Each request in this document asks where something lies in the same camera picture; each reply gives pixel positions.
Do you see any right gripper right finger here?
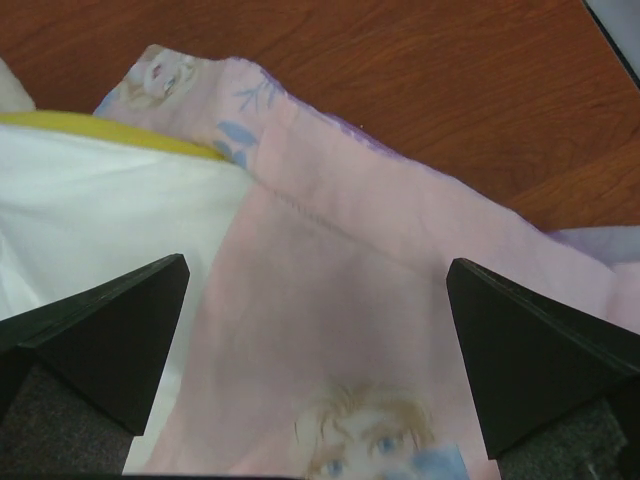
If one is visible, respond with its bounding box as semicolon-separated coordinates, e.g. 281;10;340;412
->
446;258;639;460

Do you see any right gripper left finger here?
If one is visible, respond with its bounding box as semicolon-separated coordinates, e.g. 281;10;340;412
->
1;254;190;436

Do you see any white pillow yellow edge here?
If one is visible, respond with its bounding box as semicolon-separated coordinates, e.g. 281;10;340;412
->
1;67;251;478

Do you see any pink pillowcase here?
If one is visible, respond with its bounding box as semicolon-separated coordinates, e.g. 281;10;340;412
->
102;45;639;479

